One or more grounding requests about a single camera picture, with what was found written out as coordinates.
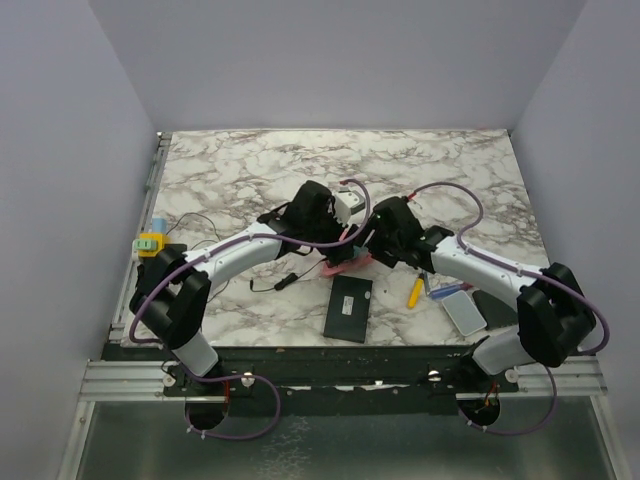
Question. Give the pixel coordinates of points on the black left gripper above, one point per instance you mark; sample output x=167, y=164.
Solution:
x=338, y=228

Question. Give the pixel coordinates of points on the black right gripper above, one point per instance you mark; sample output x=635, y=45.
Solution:
x=377, y=252

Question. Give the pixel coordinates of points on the pink power strip socket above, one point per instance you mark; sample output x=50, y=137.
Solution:
x=347, y=266

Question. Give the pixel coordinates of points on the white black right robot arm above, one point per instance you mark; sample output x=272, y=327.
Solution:
x=552, y=320

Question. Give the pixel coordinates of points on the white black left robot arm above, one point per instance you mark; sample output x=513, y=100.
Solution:
x=173, y=287

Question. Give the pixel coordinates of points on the teal usb charger plug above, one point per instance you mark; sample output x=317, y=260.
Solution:
x=360, y=252

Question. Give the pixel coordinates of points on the yellow plug adapter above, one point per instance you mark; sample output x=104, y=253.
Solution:
x=163, y=241

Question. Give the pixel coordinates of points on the green plug adapter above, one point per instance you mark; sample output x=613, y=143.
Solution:
x=144, y=245

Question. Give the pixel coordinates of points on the blue red screwdriver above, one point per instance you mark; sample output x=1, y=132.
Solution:
x=447, y=290

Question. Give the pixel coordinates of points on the black rectangular box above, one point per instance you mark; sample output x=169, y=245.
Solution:
x=348, y=309

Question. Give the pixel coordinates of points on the white grey phone case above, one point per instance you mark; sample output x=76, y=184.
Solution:
x=463, y=313

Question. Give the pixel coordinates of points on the black flat plate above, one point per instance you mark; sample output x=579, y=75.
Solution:
x=496, y=313

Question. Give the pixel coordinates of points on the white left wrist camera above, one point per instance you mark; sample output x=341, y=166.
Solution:
x=346, y=204

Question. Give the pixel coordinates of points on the black adapter with cord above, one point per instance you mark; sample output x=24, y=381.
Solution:
x=290, y=279

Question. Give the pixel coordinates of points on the yellow handled utility knife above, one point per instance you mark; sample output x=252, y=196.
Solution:
x=416, y=291

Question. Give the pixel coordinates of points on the aluminium frame rail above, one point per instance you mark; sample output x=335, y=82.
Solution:
x=122, y=381

